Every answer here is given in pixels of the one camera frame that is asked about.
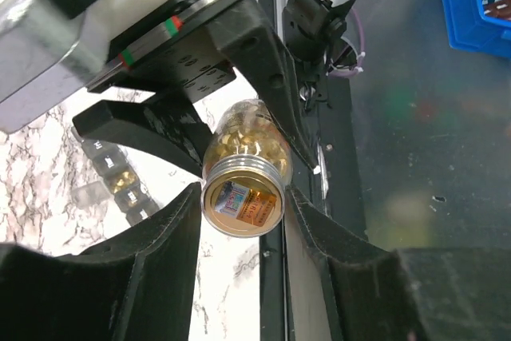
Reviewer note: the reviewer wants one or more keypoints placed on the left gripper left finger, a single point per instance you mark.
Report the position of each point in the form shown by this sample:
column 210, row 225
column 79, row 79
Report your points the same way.
column 137, row 285

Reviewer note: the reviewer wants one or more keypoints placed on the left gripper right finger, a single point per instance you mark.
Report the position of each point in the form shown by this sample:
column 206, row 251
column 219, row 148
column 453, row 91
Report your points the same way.
column 344, row 288

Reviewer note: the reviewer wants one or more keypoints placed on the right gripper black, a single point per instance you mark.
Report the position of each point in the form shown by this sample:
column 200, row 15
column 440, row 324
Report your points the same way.
column 190, row 46

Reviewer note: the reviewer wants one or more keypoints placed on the blue plastic storage bin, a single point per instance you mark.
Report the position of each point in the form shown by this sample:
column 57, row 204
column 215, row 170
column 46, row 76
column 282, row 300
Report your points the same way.
column 471, row 28

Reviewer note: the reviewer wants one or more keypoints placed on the clear jar of yellow pills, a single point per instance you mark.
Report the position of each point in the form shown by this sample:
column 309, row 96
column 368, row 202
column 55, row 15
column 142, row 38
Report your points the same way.
column 247, row 167

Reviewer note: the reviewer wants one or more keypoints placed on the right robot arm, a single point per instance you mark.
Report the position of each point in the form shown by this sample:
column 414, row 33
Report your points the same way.
column 186, row 49

